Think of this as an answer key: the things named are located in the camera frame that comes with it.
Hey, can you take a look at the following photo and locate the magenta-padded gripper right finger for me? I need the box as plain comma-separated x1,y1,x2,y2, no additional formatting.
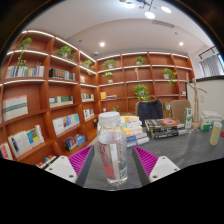
131,144,181,187

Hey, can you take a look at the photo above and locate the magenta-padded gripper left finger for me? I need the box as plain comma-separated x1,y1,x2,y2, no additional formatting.
44,144,96,188

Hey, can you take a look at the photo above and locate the grey spine book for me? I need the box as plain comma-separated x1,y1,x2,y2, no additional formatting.
126,136,151,148

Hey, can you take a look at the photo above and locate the black thick book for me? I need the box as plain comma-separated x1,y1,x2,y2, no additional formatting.
150,128,190,140

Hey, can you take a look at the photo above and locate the blue spine book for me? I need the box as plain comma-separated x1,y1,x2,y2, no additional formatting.
125,131,148,142

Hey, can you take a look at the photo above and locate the black book with orange circle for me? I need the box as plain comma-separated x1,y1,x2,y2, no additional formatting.
144,117,185,132

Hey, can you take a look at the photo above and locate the white thick book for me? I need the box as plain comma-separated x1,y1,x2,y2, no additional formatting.
121,121,144,134

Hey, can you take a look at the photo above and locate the clear plastic drink bottle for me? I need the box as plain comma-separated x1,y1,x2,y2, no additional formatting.
96,111,129,188

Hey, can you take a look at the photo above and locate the green and white carton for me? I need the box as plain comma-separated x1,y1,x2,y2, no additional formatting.
183,107,194,130

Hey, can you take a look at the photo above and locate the dark blue chair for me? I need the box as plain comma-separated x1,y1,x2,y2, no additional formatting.
136,99,165,127

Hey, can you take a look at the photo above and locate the colourful cover book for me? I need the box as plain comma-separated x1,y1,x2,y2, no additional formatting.
120,114,141,125

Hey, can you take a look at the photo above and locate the tan chair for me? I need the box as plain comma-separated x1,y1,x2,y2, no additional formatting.
170,99,192,124

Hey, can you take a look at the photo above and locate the yellow cup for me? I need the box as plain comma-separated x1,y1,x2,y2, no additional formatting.
209,121,223,147

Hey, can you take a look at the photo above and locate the white and green box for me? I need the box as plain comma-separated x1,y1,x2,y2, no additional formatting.
199,114,223,132

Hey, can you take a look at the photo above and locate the orange wooden shelf unit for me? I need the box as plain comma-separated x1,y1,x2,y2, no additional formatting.
0,29,196,168

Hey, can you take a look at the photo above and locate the wooden artist mannequin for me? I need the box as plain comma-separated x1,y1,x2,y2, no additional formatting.
185,72,208,130

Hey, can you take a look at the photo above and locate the grey window blind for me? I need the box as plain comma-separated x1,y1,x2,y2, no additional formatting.
199,53,224,79

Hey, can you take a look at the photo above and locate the branched ceiling lamp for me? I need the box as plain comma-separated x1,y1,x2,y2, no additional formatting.
119,0,173,20

